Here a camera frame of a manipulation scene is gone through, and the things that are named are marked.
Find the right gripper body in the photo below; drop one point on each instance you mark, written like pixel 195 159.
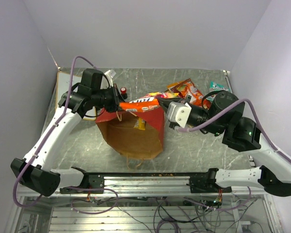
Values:
pixel 202 116

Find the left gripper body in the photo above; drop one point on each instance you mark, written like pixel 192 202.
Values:
pixel 108 98

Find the orange pink fox's candy bag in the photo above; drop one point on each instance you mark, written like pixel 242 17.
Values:
pixel 147 102

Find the orange white snack bag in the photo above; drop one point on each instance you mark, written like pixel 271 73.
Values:
pixel 187 88

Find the brown teal chips bag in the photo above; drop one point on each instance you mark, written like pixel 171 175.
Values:
pixel 172 94

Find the green white snack bag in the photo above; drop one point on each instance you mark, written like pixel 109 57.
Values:
pixel 216 87

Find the yellow small snack bag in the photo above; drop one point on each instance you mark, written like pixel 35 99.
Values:
pixel 140 124

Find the red paper bag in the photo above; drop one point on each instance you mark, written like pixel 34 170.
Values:
pixel 118 131

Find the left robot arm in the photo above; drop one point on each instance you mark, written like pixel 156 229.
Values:
pixel 95 91

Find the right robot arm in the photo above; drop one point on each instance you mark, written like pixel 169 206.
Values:
pixel 242 134

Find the red and black stamp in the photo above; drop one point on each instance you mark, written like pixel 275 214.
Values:
pixel 123 92

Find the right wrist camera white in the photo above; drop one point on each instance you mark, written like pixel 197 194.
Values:
pixel 179 113

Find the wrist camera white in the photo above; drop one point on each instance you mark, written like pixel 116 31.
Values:
pixel 110 74
pixel 179 113

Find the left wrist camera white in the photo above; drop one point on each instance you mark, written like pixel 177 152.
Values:
pixel 110 74

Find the white board with yellow frame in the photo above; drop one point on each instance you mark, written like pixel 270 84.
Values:
pixel 62 86

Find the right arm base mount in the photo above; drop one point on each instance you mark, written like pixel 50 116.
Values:
pixel 205 183

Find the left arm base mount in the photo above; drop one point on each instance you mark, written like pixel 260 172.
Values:
pixel 90 184

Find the aluminium frame rail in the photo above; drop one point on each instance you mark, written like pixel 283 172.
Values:
pixel 147 187

